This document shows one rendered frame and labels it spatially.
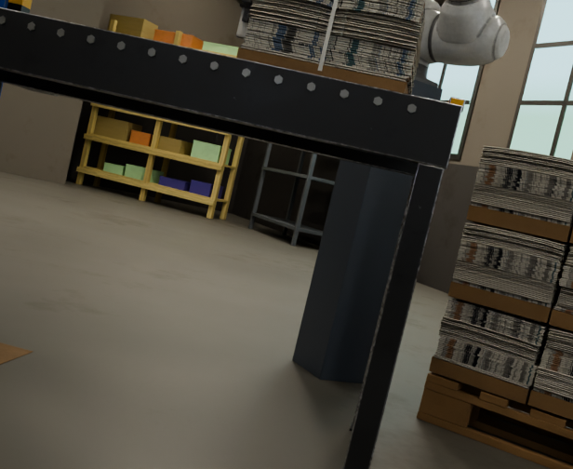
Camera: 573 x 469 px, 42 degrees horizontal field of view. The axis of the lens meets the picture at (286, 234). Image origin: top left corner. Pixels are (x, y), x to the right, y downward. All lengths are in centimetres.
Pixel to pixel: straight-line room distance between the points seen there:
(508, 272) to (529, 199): 21
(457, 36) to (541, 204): 58
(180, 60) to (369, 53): 41
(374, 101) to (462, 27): 97
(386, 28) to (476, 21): 76
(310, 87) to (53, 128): 752
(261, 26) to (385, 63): 28
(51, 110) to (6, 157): 72
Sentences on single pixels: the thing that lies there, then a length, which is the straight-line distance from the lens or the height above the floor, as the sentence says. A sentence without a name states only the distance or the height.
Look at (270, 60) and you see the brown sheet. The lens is 166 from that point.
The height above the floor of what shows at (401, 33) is 95.
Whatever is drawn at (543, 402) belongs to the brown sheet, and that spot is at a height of 17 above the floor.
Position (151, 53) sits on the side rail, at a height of 77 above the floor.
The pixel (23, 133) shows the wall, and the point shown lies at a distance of 883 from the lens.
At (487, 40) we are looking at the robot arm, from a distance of 237.
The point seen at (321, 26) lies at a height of 93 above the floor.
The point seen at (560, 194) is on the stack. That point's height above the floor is 73.
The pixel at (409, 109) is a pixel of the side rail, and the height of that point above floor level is 77.
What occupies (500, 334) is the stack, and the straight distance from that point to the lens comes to 220.
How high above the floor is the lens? 58
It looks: 4 degrees down
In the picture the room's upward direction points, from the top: 13 degrees clockwise
